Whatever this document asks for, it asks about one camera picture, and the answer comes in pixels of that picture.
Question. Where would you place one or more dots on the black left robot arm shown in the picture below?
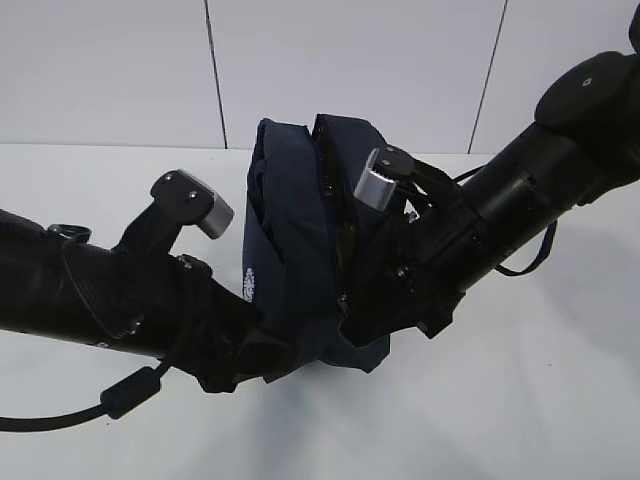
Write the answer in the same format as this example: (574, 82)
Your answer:
(59, 288)

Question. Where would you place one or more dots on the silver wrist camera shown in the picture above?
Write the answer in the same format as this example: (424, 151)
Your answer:
(179, 199)
(391, 173)

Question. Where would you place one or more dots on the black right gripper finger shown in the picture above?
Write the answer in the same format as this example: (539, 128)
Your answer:
(387, 295)

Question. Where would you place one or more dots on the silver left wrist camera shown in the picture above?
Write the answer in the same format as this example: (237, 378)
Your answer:
(179, 199)

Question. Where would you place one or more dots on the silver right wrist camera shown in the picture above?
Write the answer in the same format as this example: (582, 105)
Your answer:
(391, 173)

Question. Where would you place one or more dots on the dark navy lunch bag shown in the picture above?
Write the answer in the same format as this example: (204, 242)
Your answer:
(310, 247)

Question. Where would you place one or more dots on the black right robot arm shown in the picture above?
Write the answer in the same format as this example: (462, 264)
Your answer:
(583, 142)

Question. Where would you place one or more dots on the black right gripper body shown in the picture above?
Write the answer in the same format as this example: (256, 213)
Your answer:
(431, 262)

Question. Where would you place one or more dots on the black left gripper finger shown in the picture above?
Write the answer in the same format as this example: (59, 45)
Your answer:
(232, 346)

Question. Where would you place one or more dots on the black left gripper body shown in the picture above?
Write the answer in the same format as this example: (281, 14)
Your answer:
(179, 304)

